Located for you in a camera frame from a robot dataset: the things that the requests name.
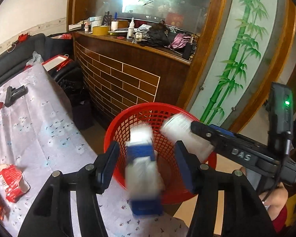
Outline white tube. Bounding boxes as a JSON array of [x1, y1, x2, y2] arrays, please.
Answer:
[[160, 113, 214, 162]]

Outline blue white medicine box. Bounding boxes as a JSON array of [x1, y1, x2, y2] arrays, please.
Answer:
[[125, 123, 162, 217]]

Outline red crumpled wrapper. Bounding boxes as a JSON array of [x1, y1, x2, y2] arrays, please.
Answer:
[[0, 164, 30, 203]]

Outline red plastic basket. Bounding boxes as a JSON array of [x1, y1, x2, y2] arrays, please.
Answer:
[[104, 103, 216, 204]]

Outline floral lilac tablecloth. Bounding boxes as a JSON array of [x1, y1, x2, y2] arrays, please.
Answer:
[[0, 64, 188, 236]]

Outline bamboo painted panel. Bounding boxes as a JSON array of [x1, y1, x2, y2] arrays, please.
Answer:
[[190, 0, 277, 126]]

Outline black handbag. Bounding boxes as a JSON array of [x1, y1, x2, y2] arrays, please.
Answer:
[[145, 23, 170, 47]]

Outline wooden brick-pattern counter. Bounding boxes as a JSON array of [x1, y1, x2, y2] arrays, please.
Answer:
[[72, 31, 190, 128]]

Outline white dropper bottle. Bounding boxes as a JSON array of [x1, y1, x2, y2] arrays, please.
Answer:
[[127, 18, 135, 40]]

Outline red gift box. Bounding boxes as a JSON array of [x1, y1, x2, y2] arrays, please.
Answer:
[[42, 55, 73, 72]]

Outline yellow tape roll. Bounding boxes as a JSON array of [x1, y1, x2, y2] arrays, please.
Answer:
[[92, 26, 111, 36]]

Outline black leather sofa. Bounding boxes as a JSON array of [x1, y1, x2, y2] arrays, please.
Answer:
[[0, 33, 74, 86]]

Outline red ribbon decoration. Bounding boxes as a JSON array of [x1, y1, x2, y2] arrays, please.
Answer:
[[15, 33, 30, 44]]

